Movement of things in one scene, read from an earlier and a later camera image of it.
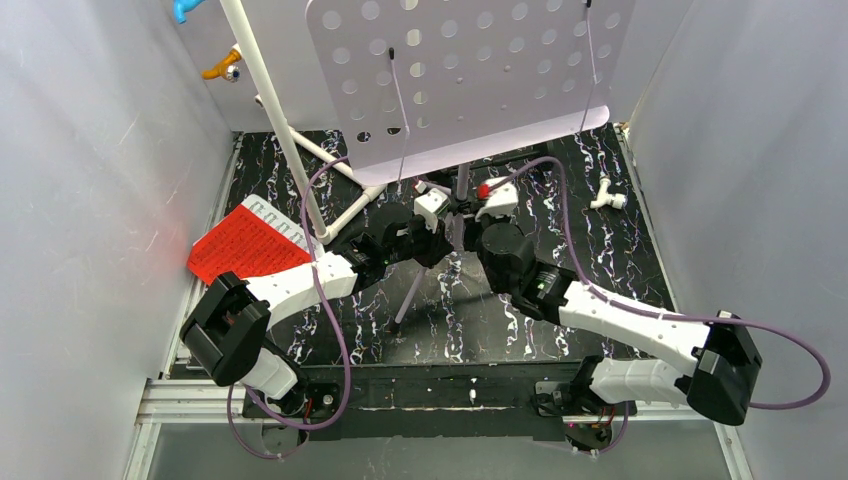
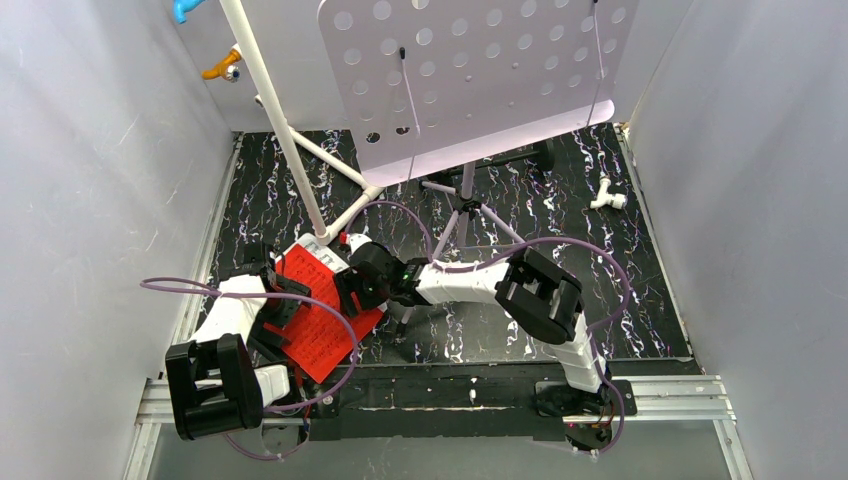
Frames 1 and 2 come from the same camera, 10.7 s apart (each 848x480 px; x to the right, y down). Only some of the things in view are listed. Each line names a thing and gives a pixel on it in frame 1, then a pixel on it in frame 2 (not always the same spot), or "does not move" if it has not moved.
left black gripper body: (432, 244) → (277, 307)
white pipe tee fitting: (616, 200) does not move
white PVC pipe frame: (368, 193) does not move
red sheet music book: (254, 238) → (322, 335)
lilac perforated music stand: (418, 80) does not move
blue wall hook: (183, 6) does not move
